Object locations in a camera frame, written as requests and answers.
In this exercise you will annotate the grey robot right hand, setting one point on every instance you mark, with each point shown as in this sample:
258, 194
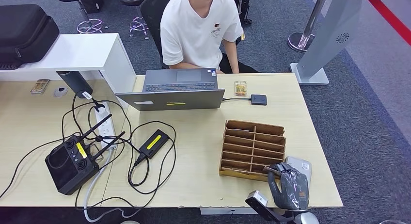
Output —
292, 190

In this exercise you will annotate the gold hotel key card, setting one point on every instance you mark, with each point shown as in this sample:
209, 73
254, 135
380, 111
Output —
267, 168

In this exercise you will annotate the person's right forearm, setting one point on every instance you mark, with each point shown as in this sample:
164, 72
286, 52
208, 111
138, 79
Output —
186, 65

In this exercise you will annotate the person's left forearm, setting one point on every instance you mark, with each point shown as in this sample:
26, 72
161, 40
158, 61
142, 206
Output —
232, 55

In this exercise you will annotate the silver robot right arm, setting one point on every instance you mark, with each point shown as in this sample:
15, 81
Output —
306, 218

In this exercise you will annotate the wooden card slot rack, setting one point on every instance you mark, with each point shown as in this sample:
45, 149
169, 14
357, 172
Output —
250, 145

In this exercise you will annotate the person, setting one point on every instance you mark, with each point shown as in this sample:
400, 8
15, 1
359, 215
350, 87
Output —
192, 36

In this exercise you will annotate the gold card in clear sleeve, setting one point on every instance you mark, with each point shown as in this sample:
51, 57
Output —
40, 86

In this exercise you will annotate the small black square device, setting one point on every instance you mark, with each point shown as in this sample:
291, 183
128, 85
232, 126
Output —
258, 99

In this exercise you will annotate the black adapter with yellow label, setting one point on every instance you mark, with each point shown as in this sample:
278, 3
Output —
153, 143

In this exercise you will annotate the grey laptop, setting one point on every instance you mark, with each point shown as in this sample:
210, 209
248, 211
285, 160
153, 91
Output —
173, 100

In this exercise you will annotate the silver kiosk stand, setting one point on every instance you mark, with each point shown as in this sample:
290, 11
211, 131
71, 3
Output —
331, 29

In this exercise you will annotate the humanoid robot on stand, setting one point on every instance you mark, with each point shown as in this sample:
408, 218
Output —
245, 7

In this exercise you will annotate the white power strip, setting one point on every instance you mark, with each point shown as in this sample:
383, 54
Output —
106, 127

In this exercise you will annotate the red barrier belt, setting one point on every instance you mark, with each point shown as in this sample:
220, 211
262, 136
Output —
390, 17

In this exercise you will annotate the black remote controller with antennas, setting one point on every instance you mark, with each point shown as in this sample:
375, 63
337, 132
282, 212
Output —
68, 170

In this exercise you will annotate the black cylinder flask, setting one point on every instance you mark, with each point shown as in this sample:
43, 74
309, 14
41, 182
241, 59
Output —
75, 83

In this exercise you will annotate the white raised shelf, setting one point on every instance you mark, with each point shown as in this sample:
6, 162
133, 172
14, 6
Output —
70, 51

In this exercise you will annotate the black carrying case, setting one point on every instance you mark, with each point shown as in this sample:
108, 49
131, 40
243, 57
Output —
24, 34

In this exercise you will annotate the chrome stanchion post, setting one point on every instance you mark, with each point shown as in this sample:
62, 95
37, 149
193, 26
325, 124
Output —
301, 41

